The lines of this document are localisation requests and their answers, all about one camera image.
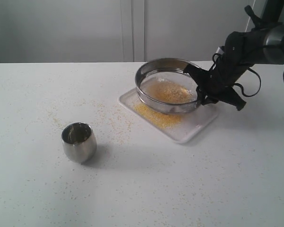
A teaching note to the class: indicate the round stainless steel sieve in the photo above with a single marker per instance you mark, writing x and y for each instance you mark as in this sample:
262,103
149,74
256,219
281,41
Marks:
166,69

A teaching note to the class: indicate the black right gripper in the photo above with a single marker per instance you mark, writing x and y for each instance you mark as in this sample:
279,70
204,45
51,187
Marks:
242,51

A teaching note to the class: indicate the white plastic tray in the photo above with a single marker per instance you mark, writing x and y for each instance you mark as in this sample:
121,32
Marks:
191,125

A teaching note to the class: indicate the sifted yellow millet pile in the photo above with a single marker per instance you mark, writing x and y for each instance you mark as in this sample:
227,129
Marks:
160,120

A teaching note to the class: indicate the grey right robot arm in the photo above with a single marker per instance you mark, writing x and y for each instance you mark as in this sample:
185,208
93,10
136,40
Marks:
275,46

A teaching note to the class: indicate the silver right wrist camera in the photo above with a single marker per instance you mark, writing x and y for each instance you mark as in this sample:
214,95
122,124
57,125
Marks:
220,50

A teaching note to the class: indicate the white cabinet doors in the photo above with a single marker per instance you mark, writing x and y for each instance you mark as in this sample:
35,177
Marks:
118,30

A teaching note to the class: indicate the yellow millet grains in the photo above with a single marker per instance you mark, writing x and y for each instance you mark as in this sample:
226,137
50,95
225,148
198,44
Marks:
169,92

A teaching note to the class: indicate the stainless steel cup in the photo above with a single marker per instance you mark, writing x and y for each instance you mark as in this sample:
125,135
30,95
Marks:
79,142

